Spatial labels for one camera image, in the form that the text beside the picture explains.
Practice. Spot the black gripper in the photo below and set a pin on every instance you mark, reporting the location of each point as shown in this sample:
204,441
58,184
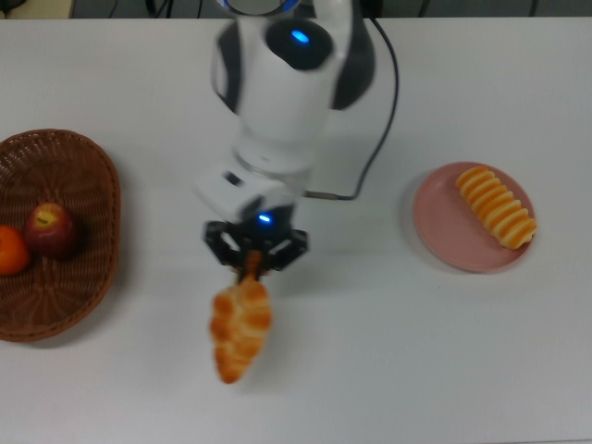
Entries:
273,229

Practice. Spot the braided golden bread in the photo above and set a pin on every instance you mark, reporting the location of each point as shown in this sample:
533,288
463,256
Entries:
242,324

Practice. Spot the red apple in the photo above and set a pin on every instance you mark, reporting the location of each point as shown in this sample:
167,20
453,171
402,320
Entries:
51,231

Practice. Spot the striped ridged bread roll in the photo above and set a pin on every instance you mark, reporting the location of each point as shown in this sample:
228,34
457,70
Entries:
497,208

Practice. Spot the orange tangerine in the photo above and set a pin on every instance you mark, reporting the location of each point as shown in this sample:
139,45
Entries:
11,252

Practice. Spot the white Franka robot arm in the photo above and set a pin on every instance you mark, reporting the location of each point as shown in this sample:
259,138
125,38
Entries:
282,106

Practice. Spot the pink plate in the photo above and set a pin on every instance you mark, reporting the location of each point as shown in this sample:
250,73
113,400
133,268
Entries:
444,231

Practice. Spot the brown woven basket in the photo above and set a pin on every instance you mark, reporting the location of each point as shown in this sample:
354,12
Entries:
69,296

